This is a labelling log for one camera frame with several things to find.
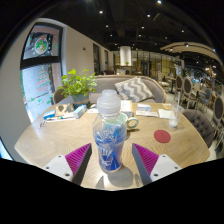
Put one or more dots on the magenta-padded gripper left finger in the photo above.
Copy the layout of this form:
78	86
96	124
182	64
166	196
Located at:
77	159

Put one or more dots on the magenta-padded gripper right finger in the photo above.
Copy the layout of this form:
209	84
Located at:
146	159

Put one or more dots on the clear blue-labelled drink bottle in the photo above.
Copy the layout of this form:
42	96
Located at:
109	140

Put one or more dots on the flat round red coaster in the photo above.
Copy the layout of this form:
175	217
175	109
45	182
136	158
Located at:
162	136

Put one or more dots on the white printed leaflet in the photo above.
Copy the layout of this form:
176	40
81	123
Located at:
146	113

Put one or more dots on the light blue tissue pack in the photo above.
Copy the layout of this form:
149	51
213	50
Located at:
80	111

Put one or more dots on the white paper sheet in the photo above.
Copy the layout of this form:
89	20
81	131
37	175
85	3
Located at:
164	114

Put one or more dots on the clear plastic cup with straw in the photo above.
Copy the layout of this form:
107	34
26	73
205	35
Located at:
174	118

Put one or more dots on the small white blue pack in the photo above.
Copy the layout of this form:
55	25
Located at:
144	107

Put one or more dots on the small blue white box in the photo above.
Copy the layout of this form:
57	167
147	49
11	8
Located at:
49	114

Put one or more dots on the yellow white card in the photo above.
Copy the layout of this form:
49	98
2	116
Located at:
166	106

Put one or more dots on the grey tufted armchair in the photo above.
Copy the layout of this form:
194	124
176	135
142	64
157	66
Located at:
200	125

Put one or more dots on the grey white chevron cushion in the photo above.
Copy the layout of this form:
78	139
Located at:
133	89

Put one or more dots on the green potted plant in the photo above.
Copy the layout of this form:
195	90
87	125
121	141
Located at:
78	85

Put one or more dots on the grey curved sofa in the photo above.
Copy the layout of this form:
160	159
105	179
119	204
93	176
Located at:
106	83

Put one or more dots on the group of dining chairs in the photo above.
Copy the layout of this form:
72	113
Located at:
218	110

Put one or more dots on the white round pillar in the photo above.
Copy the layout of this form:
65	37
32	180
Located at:
125	56

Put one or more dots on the curved wooden ceiling beam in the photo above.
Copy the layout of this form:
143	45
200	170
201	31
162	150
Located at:
196	50

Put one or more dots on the group of ceiling spotlights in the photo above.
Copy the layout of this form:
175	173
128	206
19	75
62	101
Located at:
148	15

